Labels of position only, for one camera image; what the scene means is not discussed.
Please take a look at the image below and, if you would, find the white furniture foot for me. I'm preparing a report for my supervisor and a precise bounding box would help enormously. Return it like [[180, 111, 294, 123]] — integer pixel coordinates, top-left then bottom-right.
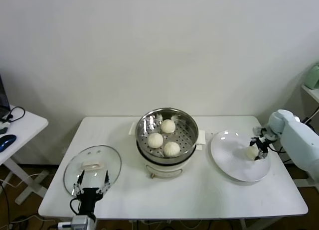
[[294, 176, 319, 189]]

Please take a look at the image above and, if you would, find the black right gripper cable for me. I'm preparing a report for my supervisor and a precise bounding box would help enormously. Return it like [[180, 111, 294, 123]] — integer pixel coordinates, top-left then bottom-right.
[[268, 144, 287, 154]]

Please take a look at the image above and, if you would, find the cream electric cooking pot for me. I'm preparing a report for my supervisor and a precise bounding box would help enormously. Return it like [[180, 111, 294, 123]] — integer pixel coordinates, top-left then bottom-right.
[[128, 122, 207, 180]]

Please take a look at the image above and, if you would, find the white shelf board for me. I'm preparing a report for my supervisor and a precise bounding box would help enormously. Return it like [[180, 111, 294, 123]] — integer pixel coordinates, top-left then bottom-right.
[[300, 84, 319, 104]]

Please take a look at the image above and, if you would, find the round glass pot lid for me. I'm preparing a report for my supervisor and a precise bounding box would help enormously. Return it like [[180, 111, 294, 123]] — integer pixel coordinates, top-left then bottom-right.
[[63, 145, 123, 200]]

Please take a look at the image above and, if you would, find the dark laptop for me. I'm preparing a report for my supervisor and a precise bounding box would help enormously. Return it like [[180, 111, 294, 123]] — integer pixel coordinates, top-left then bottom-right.
[[0, 74, 12, 118]]

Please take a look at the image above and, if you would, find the white floor cable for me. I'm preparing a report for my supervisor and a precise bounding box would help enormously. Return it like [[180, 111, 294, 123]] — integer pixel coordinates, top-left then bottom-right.
[[0, 174, 43, 188]]

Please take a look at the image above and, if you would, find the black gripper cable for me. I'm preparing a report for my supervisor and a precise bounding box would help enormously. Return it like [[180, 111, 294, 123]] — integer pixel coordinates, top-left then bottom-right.
[[69, 198, 80, 215], [268, 144, 287, 154]]

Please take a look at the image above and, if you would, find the white steamed baozi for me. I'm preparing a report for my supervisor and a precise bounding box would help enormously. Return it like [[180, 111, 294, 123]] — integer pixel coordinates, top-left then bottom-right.
[[163, 141, 181, 158], [147, 132, 164, 149], [245, 146, 259, 161], [160, 119, 176, 134]]

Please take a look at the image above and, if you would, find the large white round plate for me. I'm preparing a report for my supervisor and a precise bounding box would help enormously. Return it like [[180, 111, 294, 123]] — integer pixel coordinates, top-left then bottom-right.
[[210, 130, 272, 183]]

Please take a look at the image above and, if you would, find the perforated steel steamer basket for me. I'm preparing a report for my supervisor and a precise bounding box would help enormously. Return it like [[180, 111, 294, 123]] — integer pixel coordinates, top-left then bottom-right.
[[136, 107, 200, 166]]

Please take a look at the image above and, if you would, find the black looped desk cable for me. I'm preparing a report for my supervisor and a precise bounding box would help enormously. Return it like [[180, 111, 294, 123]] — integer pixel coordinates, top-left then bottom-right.
[[0, 106, 26, 123]]

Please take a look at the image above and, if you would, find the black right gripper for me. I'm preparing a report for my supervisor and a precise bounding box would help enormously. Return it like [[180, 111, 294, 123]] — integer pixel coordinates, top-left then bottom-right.
[[250, 137, 269, 161]]

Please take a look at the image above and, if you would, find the black wall cable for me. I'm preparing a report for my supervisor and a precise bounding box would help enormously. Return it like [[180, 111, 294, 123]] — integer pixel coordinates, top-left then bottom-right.
[[301, 116, 315, 132]]

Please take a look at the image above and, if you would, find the white side table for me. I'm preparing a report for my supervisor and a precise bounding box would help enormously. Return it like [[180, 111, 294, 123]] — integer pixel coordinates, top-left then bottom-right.
[[0, 104, 49, 206]]

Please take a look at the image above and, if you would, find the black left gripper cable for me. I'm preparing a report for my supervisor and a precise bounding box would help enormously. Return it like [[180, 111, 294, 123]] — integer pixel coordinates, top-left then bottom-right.
[[69, 198, 80, 215]]

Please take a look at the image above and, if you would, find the blue computer mouse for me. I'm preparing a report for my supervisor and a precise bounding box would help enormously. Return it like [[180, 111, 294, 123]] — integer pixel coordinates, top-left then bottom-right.
[[0, 134, 17, 152]]

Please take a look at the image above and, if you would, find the mint green appliance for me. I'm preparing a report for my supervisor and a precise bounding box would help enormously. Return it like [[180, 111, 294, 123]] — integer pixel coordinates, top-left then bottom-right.
[[304, 63, 319, 90]]

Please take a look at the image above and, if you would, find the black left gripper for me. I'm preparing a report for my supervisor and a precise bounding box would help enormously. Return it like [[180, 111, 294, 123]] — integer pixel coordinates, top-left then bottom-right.
[[72, 170, 112, 216]]

